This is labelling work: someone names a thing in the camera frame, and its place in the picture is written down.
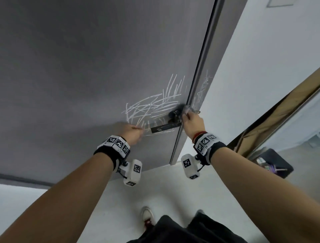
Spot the person's left hand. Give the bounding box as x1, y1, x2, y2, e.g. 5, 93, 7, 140
114, 122, 145, 146

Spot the person's right hand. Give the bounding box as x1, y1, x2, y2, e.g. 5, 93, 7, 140
181, 111, 206, 141

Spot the grey cleaning cloth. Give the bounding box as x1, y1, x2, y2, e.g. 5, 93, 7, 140
175, 104, 200, 118

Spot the black door handle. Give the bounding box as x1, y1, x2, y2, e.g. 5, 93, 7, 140
151, 109, 183, 134

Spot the grey door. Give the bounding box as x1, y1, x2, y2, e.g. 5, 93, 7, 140
0, 0, 218, 187

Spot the person's left forearm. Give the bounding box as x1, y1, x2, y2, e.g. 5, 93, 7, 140
0, 152, 114, 243

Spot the person's right forearm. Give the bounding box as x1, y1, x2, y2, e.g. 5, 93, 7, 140
211, 147, 320, 243

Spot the black white marker wristband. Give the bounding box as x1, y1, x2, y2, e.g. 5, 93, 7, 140
94, 135, 130, 171
194, 133, 227, 166

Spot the colourful packet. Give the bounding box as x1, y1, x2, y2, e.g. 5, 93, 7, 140
257, 156, 275, 173

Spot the black bin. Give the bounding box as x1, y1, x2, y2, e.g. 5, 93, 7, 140
254, 148, 294, 179

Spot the black clothing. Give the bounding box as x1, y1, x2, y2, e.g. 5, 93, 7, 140
126, 213, 242, 243

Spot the red string bracelet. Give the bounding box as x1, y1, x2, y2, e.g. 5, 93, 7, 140
192, 131, 208, 143

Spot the wooden table with black frame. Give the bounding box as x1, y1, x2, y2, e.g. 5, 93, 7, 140
226, 67, 320, 158

